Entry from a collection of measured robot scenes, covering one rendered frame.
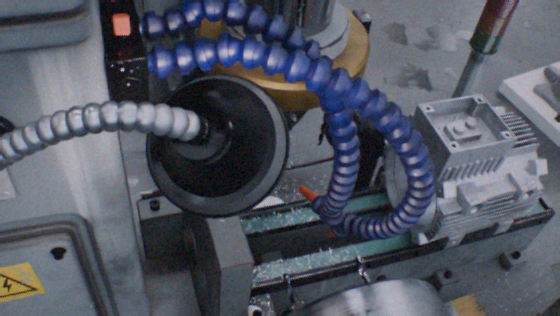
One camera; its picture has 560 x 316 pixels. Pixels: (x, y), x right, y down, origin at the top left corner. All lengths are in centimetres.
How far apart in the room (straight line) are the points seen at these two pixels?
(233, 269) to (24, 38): 37
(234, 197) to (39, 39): 13
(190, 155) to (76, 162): 16
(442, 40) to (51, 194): 137
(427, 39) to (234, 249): 113
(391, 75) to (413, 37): 21
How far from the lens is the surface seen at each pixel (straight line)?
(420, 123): 82
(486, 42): 119
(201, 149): 22
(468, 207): 82
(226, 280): 61
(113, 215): 43
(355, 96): 35
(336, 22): 55
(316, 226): 94
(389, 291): 59
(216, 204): 25
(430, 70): 150
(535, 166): 91
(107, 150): 37
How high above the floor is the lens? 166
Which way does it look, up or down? 48 degrees down
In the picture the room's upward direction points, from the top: 9 degrees clockwise
